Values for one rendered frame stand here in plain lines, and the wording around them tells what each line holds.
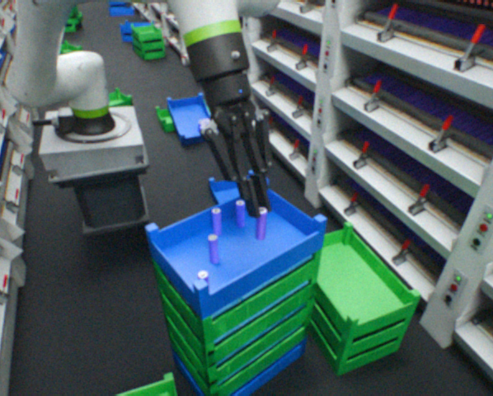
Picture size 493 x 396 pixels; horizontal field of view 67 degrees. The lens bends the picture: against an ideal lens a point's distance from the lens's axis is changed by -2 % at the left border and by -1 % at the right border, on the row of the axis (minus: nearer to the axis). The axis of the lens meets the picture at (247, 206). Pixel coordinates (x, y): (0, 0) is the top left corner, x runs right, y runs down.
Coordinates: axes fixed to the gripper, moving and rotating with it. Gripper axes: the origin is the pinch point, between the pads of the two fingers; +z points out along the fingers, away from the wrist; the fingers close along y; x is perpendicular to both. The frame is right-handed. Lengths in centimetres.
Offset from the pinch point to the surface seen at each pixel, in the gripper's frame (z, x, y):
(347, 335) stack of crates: 41.4, -2.5, -16.2
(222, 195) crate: 22, -87, -38
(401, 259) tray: 43, -14, -55
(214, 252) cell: 10.2, -9.3, 6.6
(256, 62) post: -29, -103, -86
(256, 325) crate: 28.4, -7.3, 3.4
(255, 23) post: -46, -96, -85
